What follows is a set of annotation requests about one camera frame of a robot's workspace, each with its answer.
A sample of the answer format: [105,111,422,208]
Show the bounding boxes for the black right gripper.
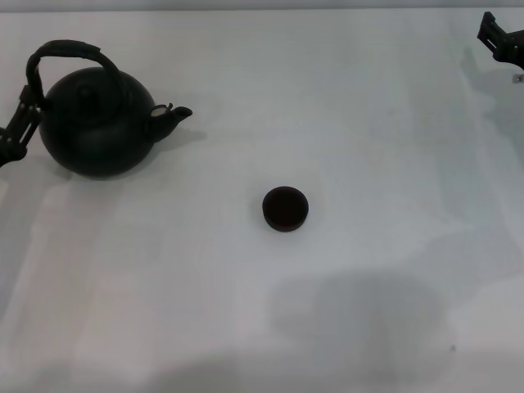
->
[476,11,524,70]

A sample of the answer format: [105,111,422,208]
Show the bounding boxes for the black round teapot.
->
[25,38,194,180]

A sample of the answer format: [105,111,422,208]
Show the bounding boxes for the dark brown teacup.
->
[260,185,310,233]

